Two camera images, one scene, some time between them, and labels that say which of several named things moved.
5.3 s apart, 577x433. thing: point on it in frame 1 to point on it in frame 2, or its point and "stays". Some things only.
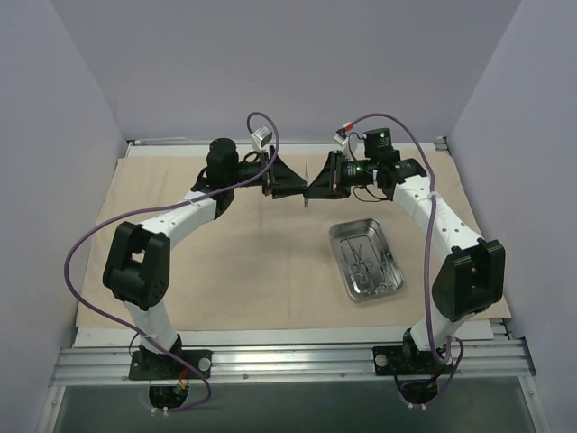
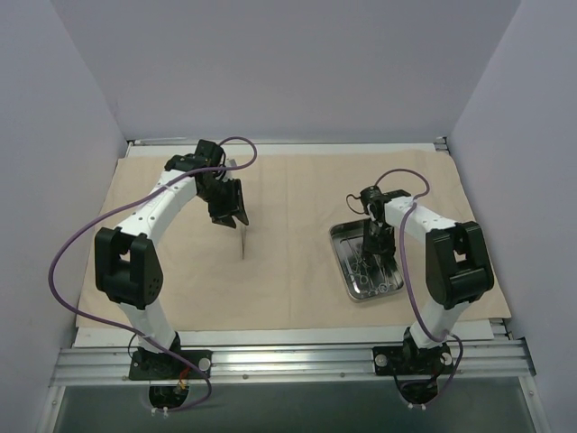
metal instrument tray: x=368 y=264 stays
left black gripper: x=267 y=174 to x=225 y=212
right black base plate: x=402 y=361 stays
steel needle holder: x=385 y=286 stays
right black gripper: x=335 y=174 to x=378 y=245
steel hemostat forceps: x=361 y=268 to x=373 y=290
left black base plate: x=157 y=366 stays
